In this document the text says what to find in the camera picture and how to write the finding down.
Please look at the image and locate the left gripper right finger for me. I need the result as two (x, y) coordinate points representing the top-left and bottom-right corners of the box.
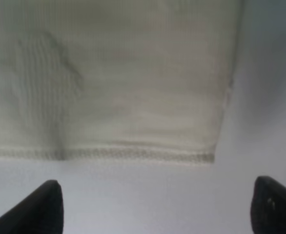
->
(250, 176), (286, 234)

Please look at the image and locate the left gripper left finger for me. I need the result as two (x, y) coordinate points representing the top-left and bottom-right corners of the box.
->
(0, 180), (64, 234)

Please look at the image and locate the white towel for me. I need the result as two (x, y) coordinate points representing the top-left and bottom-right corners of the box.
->
(0, 0), (243, 164)

